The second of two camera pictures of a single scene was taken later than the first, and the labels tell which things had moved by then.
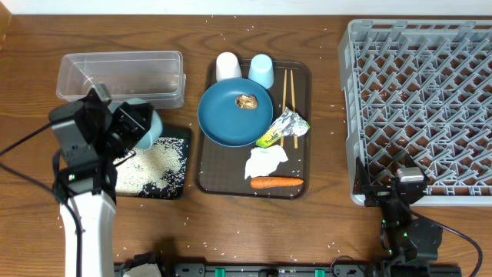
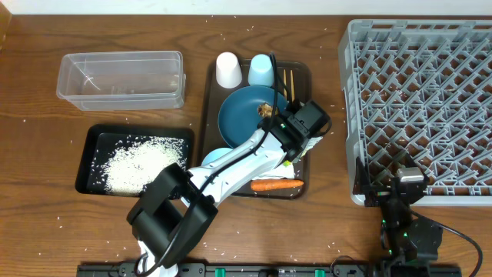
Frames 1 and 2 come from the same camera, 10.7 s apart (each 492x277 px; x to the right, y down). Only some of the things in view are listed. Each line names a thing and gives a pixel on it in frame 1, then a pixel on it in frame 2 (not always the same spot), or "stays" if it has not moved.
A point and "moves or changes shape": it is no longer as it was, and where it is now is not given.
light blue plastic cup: x=261 y=70 stays
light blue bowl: x=154 y=131 -> x=214 y=155
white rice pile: x=149 y=165 stays
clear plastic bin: x=154 y=75 stays
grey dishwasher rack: x=421 y=87 stays
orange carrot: x=270 y=181 stays
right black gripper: x=378 y=193 stays
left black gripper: x=127 y=114 -> x=308 y=137
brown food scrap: x=247 y=102 -> x=265 y=110
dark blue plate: x=226 y=124 moves or changes shape
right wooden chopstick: x=296 y=143 stays
